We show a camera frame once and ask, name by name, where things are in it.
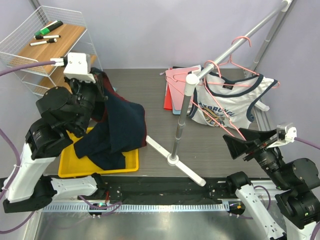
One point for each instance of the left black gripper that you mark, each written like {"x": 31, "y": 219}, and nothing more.
{"x": 97, "y": 87}

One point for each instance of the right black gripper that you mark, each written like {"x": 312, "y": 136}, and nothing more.
{"x": 256, "y": 140}

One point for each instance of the navy maroon tank top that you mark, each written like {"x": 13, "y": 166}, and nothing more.
{"x": 120, "y": 127}

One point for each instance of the white navy tank top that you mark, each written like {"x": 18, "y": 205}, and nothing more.
{"x": 216, "y": 106}

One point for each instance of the pink hanger of white top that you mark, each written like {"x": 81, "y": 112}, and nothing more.
{"x": 246, "y": 83}

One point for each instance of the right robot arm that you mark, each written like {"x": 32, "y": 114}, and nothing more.
{"x": 295, "y": 180}

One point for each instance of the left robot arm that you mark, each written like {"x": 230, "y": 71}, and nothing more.
{"x": 63, "y": 111}

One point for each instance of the black white marker lower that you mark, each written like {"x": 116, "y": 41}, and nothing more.
{"x": 49, "y": 41}

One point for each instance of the black white marker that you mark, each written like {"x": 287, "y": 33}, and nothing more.
{"x": 49, "y": 41}
{"x": 41, "y": 37}

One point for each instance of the silver clothes rack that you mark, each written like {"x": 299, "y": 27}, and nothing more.
{"x": 191, "y": 81}

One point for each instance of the red folder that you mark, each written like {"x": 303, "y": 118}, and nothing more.
{"x": 167, "y": 105}

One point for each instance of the yellow plastic tray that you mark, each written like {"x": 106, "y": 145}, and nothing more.
{"x": 70, "y": 166}

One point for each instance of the black white marker upper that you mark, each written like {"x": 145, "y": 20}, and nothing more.
{"x": 41, "y": 37}

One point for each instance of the green highlighter marker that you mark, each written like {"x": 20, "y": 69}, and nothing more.
{"x": 49, "y": 29}

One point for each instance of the white marker behind highlighter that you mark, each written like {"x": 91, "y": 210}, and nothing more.
{"x": 52, "y": 23}

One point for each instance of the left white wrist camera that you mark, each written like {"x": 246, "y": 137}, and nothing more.
{"x": 76, "y": 66}

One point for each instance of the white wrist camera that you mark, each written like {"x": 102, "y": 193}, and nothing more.
{"x": 285, "y": 134}
{"x": 76, "y": 66}

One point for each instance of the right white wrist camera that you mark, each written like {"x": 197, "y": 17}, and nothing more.
{"x": 285, "y": 134}

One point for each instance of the white wire wooden shelf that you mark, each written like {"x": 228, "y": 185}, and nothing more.
{"x": 19, "y": 47}

